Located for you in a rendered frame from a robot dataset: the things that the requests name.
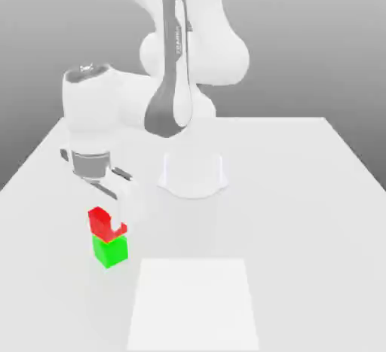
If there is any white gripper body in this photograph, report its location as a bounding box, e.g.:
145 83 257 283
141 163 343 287
80 176 137 212

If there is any small red cube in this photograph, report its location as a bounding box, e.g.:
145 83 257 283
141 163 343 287
87 206 128 243

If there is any small green cube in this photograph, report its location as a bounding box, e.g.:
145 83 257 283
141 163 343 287
91 234 129 269

